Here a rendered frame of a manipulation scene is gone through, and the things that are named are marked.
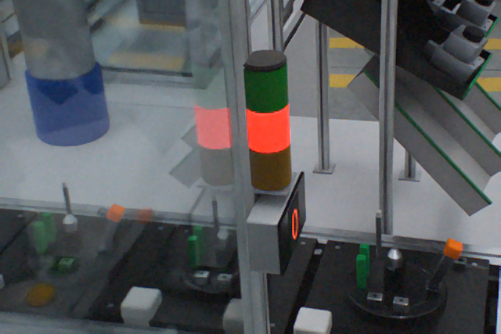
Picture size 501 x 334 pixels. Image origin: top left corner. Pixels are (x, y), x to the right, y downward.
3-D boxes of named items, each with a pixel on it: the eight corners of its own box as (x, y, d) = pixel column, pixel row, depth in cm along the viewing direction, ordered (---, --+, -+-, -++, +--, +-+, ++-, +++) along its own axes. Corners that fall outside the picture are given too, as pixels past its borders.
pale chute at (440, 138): (490, 177, 161) (512, 163, 158) (469, 217, 151) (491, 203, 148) (373, 54, 160) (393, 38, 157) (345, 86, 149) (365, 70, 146)
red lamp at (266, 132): (294, 134, 109) (293, 96, 107) (284, 155, 105) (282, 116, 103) (254, 131, 111) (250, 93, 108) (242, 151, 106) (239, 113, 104)
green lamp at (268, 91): (293, 95, 107) (291, 55, 105) (282, 115, 103) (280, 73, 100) (250, 92, 108) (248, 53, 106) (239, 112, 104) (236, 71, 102)
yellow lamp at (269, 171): (296, 171, 112) (294, 134, 109) (286, 192, 107) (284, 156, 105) (256, 167, 113) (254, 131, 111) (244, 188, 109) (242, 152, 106)
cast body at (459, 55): (475, 75, 148) (499, 37, 144) (464, 85, 145) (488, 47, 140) (428, 46, 150) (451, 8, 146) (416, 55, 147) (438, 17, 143)
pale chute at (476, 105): (495, 134, 174) (516, 121, 171) (476, 170, 163) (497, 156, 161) (387, 20, 172) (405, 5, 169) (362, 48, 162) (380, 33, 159)
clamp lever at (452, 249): (441, 282, 135) (463, 242, 131) (439, 292, 133) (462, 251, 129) (416, 271, 135) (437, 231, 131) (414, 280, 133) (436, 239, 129)
